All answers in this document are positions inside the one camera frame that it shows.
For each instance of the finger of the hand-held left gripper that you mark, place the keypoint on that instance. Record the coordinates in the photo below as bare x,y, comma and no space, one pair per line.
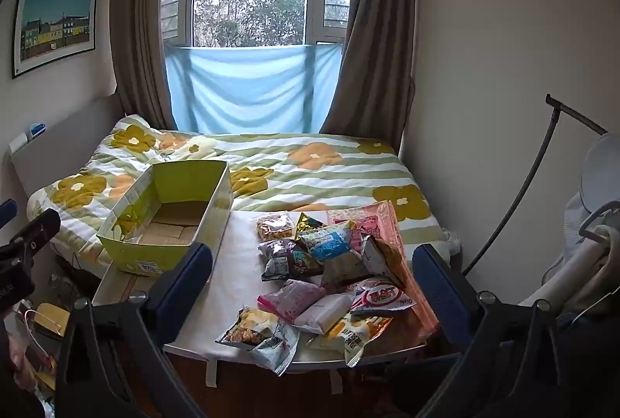
34,231
7,212

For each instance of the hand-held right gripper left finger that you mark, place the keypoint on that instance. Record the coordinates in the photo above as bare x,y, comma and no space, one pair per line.
186,282

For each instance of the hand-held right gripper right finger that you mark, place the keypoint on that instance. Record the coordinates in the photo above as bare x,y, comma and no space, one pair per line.
438,297

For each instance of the yellow-green cardboard box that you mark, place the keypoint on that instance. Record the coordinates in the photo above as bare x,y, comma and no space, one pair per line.
189,183

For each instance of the blue and white snack packet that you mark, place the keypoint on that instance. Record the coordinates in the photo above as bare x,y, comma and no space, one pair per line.
329,244

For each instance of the clear packet of brown snacks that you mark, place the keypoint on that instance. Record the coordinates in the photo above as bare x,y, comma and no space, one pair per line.
276,226

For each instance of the white table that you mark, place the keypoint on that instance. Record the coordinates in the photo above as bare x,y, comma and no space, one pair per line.
237,263

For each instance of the red round label snack packet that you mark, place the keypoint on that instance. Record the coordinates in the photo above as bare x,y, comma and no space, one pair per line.
382,299

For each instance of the torn white snack packet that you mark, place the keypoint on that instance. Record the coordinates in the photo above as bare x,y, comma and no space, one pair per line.
382,259

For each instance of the clear peanut snack packet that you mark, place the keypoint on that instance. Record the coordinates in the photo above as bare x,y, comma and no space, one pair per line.
247,327

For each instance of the small blue object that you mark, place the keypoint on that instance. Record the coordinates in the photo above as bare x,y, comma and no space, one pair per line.
38,130

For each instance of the white headboard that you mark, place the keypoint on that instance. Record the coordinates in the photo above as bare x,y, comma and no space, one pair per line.
63,141

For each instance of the yellow and white snack packet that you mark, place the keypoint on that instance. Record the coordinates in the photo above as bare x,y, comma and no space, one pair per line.
349,334

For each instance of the dark purple snack packet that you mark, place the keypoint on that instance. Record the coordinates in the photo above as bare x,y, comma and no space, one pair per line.
286,262

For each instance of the pink floral snack packet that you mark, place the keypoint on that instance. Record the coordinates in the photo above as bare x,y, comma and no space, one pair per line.
290,300

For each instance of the grey and white snack packet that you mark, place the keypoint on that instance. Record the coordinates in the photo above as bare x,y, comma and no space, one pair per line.
277,346

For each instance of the gold snack packet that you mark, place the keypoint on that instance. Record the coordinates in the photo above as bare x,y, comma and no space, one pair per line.
308,221

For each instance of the pile of pale clothes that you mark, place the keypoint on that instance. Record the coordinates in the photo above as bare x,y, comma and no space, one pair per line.
586,263

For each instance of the black curved lamp pole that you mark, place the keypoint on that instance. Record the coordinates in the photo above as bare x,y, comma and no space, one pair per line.
528,171

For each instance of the floral striped quilt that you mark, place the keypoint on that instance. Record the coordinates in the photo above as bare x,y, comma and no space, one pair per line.
310,175

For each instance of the framed picture of houses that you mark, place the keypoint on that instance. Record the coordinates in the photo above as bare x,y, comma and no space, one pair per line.
54,30

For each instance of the light blue cloth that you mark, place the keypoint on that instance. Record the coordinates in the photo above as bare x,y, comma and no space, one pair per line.
252,88

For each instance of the white fan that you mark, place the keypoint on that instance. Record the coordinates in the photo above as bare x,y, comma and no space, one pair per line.
600,171

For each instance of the brown curtain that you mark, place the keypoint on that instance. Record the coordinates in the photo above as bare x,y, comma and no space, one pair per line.
378,49
138,25

